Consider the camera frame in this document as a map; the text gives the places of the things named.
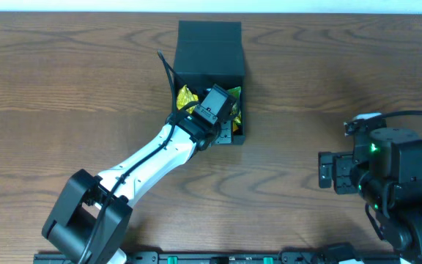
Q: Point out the dark green box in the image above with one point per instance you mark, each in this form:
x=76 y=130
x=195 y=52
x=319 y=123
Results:
x=209 y=53

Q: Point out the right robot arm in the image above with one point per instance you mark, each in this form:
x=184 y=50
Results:
x=385 y=169

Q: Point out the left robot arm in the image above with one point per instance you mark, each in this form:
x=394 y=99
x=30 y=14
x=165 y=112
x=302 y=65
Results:
x=90 y=217

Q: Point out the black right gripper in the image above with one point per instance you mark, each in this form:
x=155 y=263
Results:
x=343 y=165

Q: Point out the yellow chocolate wafer snack packet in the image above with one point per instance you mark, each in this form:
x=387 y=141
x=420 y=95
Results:
x=186 y=99

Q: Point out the orange cracker snack packet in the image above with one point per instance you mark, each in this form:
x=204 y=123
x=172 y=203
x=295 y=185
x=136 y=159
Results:
x=236 y=120

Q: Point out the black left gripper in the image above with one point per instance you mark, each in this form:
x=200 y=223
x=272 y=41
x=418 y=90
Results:
x=228 y=136

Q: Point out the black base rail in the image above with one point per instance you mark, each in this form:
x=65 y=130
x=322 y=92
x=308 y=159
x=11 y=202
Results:
x=336 y=253

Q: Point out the green pandan cake snack packet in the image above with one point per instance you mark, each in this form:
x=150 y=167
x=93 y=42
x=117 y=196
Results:
x=236 y=93

